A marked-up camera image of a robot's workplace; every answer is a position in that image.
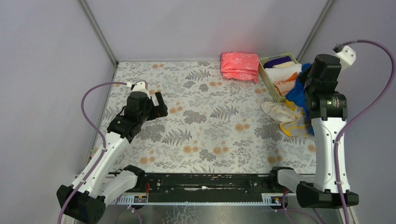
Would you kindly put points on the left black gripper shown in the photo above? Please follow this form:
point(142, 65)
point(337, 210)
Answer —
point(153, 107)

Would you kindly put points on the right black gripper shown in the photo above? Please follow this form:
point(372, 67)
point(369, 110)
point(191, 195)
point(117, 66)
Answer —
point(308, 81)

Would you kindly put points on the blue towel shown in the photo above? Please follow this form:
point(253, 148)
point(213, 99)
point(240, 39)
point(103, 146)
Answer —
point(296, 95)

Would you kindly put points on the orange cartoon towel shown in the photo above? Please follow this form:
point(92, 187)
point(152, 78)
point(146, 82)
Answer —
point(283, 87)

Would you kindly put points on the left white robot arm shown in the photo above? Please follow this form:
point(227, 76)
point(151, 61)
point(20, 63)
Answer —
point(87, 197)

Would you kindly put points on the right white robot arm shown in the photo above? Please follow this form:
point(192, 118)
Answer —
point(328, 114)

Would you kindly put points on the cream rolled towel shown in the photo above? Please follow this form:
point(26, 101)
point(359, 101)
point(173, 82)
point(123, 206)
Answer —
point(285, 64)

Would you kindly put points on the white rolled towel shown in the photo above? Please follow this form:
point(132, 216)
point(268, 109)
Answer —
point(285, 74)

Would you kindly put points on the green plastic basket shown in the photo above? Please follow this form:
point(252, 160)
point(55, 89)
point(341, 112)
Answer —
point(268, 83)

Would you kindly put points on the yellow white crumpled towel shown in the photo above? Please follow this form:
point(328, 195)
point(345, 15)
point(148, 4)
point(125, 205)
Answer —
point(292, 119)

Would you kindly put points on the purple rolled towel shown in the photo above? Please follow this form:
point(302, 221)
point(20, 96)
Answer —
point(277, 61)

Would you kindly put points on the floral tablecloth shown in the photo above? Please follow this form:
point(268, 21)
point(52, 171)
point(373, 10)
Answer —
point(214, 125)

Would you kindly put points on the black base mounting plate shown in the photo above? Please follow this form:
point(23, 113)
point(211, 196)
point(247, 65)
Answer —
point(204, 187)

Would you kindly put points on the pink folded towel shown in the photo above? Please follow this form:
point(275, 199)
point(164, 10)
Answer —
point(240, 66)

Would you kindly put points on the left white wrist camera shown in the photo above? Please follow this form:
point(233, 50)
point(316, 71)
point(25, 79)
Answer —
point(141, 86)

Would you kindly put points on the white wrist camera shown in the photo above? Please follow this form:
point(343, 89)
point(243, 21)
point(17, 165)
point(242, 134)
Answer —
point(346, 55)
point(141, 86)

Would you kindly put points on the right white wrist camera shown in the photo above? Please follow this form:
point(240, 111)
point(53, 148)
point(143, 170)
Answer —
point(346, 55)

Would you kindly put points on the aluminium frame rail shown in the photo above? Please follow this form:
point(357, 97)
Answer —
point(123, 199)

